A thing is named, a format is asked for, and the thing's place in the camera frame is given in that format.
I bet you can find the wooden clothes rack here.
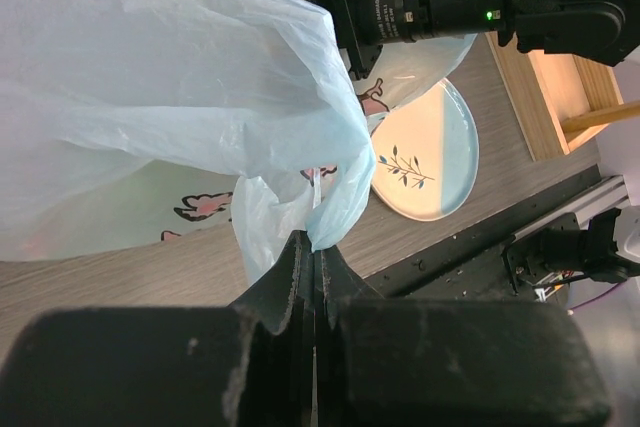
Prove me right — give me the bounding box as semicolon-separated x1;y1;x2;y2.
486;33;639;161

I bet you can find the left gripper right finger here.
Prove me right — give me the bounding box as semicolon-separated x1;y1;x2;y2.
314;248;611;426

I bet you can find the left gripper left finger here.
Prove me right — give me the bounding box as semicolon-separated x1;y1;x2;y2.
1;232;313;426

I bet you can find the light blue plastic bag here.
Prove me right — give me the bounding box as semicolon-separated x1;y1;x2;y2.
0;0;479;288

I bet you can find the cream and blue plate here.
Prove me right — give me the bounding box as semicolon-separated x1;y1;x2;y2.
372;79;479;222

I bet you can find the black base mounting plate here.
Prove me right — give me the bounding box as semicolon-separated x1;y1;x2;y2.
365;166;602;299

